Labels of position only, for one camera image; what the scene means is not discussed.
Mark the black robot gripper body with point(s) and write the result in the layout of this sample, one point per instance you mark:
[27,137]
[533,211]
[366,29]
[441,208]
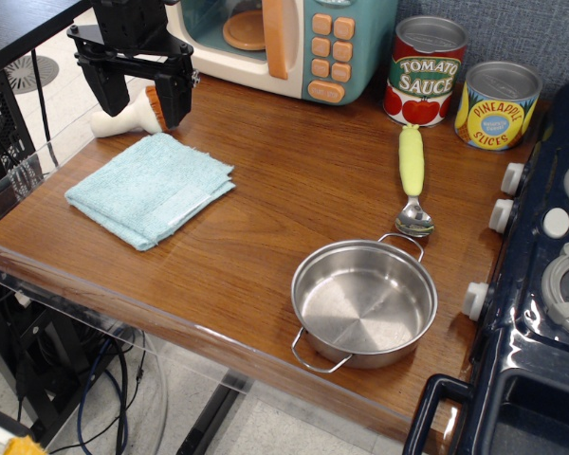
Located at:
[131,38]

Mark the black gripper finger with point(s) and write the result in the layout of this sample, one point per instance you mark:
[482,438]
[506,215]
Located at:
[107,84]
[175,96]

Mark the light blue cloth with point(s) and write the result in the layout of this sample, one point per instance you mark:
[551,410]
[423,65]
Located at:
[147,192]

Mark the white toy mushroom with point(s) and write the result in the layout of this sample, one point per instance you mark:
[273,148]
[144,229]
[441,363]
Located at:
[143,113]

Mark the black desk at left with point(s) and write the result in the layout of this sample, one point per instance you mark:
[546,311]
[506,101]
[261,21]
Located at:
[25,25]

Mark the toy microwave oven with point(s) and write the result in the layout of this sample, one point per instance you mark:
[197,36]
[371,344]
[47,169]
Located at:
[321,51]

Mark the tomato sauce can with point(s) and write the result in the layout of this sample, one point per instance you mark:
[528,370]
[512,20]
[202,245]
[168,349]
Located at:
[426,60]

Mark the small steel pot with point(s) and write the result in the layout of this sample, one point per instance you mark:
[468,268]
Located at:
[362,304]

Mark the clear acrylic table guard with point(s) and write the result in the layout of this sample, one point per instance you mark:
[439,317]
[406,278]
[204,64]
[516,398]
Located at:
[179,292]

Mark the pineapple slices can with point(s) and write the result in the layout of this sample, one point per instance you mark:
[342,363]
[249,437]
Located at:
[497,103]

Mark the white stove knob upper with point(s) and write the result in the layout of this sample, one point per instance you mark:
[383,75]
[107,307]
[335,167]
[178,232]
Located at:
[512,178]

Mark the white stove knob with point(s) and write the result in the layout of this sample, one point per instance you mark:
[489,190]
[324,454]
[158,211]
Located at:
[512,178]
[474,300]
[500,215]

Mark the white stove knob middle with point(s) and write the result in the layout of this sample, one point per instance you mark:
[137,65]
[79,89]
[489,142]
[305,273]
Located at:
[500,215]

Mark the white stove knob lower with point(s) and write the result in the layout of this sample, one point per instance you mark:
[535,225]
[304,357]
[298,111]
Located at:
[474,300]

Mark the dark blue toy stove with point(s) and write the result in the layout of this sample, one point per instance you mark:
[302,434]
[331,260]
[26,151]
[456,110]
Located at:
[517,398]

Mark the spoon with yellow handle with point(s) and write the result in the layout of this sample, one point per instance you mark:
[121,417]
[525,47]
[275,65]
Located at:
[412,220]

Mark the black table leg frame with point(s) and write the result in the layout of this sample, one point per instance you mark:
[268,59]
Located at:
[210,419]

